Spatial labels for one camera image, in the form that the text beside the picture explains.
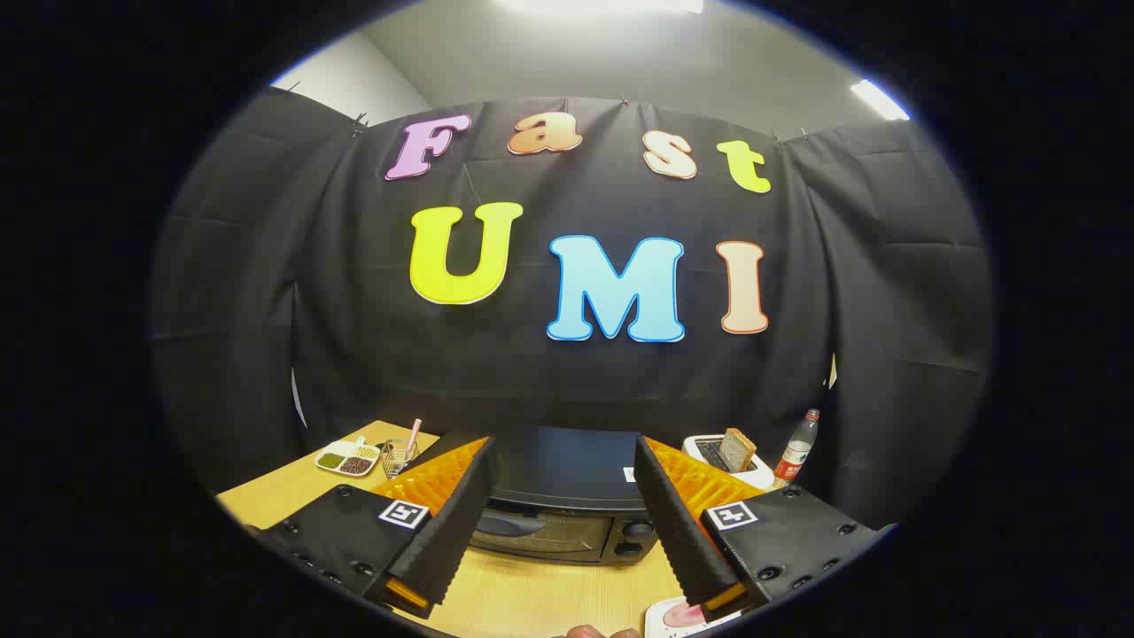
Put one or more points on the brown bread slice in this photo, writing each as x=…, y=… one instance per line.
x=737, y=450

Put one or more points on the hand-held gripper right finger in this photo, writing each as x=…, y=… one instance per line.
x=682, y=532

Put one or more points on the white toaster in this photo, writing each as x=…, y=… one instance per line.
x=758, y=477

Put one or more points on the pink stick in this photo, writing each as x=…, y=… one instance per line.
x=415, y=432

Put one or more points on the white square plate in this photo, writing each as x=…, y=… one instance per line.
x=657, y=625

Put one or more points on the ceiling light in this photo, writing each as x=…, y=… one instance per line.
x=602, y=4

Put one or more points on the black toaster oven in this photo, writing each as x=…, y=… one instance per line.
x=567, y=461

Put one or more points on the clear bottle with red label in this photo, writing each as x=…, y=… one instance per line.
x=797, y=452

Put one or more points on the pink ham slice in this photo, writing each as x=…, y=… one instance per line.
x=678, y=614

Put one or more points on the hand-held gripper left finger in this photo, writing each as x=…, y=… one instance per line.
x=452, y=532

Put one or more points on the white divided dish of beans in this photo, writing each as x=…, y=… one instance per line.
x=347, y=461

